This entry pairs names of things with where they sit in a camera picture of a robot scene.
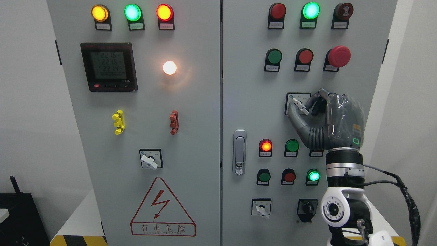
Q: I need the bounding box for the gray robotic right hand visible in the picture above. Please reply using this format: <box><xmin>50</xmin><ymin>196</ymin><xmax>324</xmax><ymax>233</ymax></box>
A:
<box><xmin>288</xmin><ymin>88</ymin><xmax>365</xmax><ymax>150</ymax></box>

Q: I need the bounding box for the dark red buzzer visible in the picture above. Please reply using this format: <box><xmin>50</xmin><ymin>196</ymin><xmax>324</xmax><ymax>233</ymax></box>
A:
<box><xmin>331</xmin><ymin>3</ymin><xmax>354</xmax><ymax>29</ymax></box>

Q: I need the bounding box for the white rotary switch left door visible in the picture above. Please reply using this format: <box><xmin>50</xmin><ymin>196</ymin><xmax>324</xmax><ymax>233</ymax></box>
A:
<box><xmin>139</xmin><ymin>149</ymin><xmax>163</xmax><ymax>170</ymax></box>

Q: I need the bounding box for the red push button lower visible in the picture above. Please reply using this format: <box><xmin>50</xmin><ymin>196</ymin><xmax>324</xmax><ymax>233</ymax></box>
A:
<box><xmin>281</xmin><ymin>168</ymin><xmax>296</xmax><ymax>186</ymax></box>

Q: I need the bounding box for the black digital power meter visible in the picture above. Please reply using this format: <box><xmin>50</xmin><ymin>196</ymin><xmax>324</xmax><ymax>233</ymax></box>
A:
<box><xmin>81</xmin><ymin>42</ymin><xmax>138</xmax><ymax>92</ymax></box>

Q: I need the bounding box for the red indicator light top right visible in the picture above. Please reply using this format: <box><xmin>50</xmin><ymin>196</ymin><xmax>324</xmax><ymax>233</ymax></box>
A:
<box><xmin>267</xmin><ymin>3</ymin><xmax>286</xmax><ymax>30</ymax></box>

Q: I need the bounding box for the green indicator light middle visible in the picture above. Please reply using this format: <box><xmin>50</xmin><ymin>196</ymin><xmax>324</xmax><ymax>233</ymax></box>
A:
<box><xmin>284</xmin><ymin>139</ymin><xmax>300</xmax><ymax>158</ymax></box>

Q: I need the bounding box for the red push button upper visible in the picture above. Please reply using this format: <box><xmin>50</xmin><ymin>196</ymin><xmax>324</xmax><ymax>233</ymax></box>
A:
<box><xmin>294</xmin><ymin>48</ymin><xmax>314</xmax><ymax>72</ymax></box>

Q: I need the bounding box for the red terminal handle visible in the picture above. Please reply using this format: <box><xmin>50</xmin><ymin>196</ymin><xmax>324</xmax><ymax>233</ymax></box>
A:
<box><xmin>169</xmin><ymin>110</ymin><xmax>179</xmax><ymax>135</ymax></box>

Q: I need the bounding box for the green indicator light top right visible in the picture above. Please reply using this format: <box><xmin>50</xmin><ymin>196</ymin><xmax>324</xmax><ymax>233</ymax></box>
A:
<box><xmin>299</xmin><ymin>2</ymin><xmax>320</xmax><ymax>29</ymax></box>

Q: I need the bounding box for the white rotary switch lower right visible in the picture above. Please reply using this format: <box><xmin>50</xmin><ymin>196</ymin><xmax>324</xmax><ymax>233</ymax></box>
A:
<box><xmin>251</xmin><ymin>198</ymin><xmax>272</xmax><ymax>219</ymax></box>

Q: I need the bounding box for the black box with antenna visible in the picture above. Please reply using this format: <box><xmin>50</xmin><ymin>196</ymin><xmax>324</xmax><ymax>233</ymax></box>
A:
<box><xmin>0</xmin><ymin>176</ymin><xmax>50</xmax><ymax>246</ymax></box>

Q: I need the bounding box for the yellow indicator light top left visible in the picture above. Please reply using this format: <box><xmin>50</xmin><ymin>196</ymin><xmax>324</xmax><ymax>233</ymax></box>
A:
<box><xmin>91</xmin><ymin>4</ymin><xmax>112</xmax><ymax>31</ymax></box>

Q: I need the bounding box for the gray electrical cabinet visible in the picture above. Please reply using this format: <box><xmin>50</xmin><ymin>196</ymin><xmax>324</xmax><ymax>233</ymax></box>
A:
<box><xmin>47</xmin><ymin>0</ymin><xmax>397</xmax><ymax>246</ymax></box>

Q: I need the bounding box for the silver door handle lock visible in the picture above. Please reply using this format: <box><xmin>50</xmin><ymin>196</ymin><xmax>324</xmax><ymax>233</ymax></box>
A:
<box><xmin>232</xmin><ymin>129</ymin><xmax>247</xmax><ymax>175</ymax></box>

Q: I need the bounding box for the red indicator light top left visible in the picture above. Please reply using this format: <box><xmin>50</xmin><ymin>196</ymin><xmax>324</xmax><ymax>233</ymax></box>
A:
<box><xmin>156</xmin><ymin>4</ymin><xmax>175</xmax><ymax>30</ymax></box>

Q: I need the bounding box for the black rotary switch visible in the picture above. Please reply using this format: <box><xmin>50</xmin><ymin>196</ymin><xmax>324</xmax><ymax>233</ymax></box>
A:
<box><xmin>297</xmin><ymin>199</ymin><xmax>318</xmax><ymax>223</ymax></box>

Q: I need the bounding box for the white glowing lamp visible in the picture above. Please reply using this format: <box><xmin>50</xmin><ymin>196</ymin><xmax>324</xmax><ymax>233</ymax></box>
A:
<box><xmin>162</xmin><ymin>60</ymin><xmax>177</xmax><ymax>76</ymax></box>

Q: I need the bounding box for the green push button lower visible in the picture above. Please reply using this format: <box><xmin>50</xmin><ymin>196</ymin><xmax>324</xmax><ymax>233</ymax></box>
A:
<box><xmin>256</xmin><ymin>168</ymin><xmax>271</xmax><ymax>186</ymax></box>

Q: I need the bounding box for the green push button upper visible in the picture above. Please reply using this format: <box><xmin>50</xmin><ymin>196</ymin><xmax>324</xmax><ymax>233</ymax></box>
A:
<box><xmin>264</xmin><ymin>48</ymin><xmax>282</xmax><ymax>72</ymax></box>

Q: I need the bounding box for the lit red indicator light middle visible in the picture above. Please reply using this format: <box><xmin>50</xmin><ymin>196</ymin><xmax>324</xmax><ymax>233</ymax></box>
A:
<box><xmin>258</xmin><ymin>139</ymin><xmax>273</xmax><ymax>157</ymax></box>

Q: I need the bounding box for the green indicator light top left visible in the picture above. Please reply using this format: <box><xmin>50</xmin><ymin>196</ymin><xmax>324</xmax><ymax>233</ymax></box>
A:
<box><xmin>124</xmin><ymin>4</ymin><xmax>146</xmax><ymax>31</ymax></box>

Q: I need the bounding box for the red electrical warning sticker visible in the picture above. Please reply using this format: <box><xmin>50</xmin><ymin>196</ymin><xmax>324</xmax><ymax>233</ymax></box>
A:
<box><xmin>130</xmin><ymin>177</ymin><xmax>196</xmax><ymax>237</ymax></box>

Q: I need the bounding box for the green push button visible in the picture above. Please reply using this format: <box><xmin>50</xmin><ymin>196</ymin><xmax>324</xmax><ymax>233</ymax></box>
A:
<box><xmin>264</xmin><ymin>48</ymin><xmax>282</xmax><ymax>72</ymax></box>
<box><xmin>256</xmin><ymin>168</ymin><xmax>271</xmax><ymax>186</ymax></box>

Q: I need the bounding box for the red push button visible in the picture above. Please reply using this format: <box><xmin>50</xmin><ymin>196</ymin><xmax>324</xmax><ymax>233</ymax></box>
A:
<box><xmin>281</xmin><ymin>168</ymin><xmax>296</xmax><ymax>186</ymax></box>
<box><xmin>294</xmin><ymin>48</ymin><xmax>314</xmax><ymax>72</ymax></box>

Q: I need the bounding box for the yellow terminal handle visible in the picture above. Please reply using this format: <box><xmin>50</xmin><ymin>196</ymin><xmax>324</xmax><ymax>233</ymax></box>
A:
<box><xmin>111</xmin><ymin>110</ymin><xmax>125</xmax><ymax>135</ymax></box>

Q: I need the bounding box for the lit green indicator light lower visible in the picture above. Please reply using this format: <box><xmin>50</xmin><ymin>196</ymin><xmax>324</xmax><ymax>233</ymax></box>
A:
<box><xmin>305</xmin><ymin>169</ymin><xmax>320</xmax><ymax>186</ymax></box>

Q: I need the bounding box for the gray rotary switch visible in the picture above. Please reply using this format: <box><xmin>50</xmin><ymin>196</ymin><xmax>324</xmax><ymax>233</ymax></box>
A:
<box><xmin>284</xmin><ymin>92</ymin><xmax>311</xmax><ymax>115</ymax></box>

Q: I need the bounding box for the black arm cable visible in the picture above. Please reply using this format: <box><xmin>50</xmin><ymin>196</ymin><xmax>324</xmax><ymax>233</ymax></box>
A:
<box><xmin>362</xmin><ymin>164</ymin><xmax>421</xmax><ymax>246</ymax></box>

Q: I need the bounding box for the red emergency stop button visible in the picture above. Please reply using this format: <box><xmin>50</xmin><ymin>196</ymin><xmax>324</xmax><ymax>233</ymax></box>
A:
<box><xmin>323</xmin><ymin>45</ymin><xmax>351</xmax><ymax>72</ymax></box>

